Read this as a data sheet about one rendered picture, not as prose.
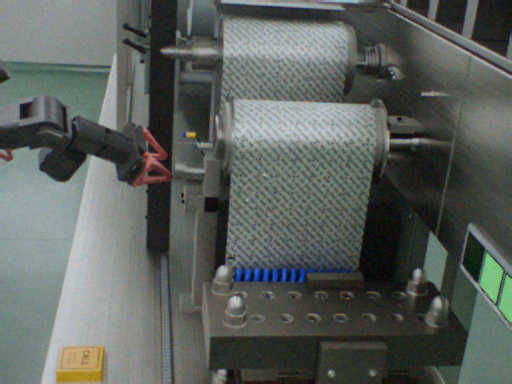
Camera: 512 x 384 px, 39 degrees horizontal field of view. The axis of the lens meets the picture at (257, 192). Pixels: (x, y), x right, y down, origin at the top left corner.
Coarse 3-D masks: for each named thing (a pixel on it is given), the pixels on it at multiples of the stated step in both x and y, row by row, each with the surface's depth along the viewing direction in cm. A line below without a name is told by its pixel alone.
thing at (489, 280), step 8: (488, 256) 97; (488, 264) 97; (496, 264) 95; (488, 272) 97; (496, 272) 95; (480, 280) 99; (488, 280) 97; (496, 280) 95; (488, 288) 97; (496, 288) 95; (496, 296) 95
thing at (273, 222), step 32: (256, 192) 120; (288, 192) 121; (320, 192) 121; (352, 192) 122; (256, 224) 122; (288, 224) 123; (320, 224) 124; (352, 224) 124; (256, 256) 124; (288, 256) 125; (320, 256) 126; (352, 256) 127
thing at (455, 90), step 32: (384, 32) 145; (416, 32) 127; (416, 64) 127; (448, 64) 113; (480, 64) 102; (352, 96) 167; (384, 96) 144; (416, 96) 127; (448, 96) 113; (480, 96) 102; (448, 128) 113; (480, 128) 102; (416, 160) 126; (448, 160) 113; (480, 160) 102; (416, 192) 126; (448, 192) 112; (480, 192) 102; (448, 224) 112; (480, 224) 101
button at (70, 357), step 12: (72, 348) 119; (84, 348) 119; (96, 348) 119; (60, 360) 115; (72, 360) 116; (84, 360) 116; (96, 360) 116; (60, 372) 113; (72, 372) 113; (84, 372) 114; (96, 372) 114
